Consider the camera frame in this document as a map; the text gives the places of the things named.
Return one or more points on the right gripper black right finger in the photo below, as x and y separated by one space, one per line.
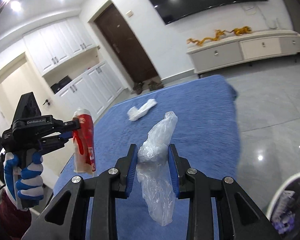
237 215

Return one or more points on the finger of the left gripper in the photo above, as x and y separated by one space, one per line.
72 125
55 142

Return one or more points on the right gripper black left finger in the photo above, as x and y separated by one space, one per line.
87 201

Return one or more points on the red white paper food bag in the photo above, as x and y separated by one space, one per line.
83 139

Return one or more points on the clear plastic bag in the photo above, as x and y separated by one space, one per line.
153 173

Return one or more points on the white plastic bag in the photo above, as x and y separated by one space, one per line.
136 113

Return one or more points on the white round trash bin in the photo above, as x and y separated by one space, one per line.
287 200

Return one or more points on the left hand blue white glove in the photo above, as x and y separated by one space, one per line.
24 187

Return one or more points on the cream interior door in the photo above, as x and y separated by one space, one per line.
18 77

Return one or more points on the blue shaggy rug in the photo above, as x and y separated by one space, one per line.
206 135

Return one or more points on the dark brown entrance door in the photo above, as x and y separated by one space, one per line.
125 44

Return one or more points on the purple glove right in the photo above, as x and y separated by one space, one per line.
284 224

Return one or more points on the white low tv cabinet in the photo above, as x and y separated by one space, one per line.
234 50

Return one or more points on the golden dragon ornament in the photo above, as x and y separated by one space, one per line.
220 33

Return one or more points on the white wall cabinet unit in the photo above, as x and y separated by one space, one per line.
72 73

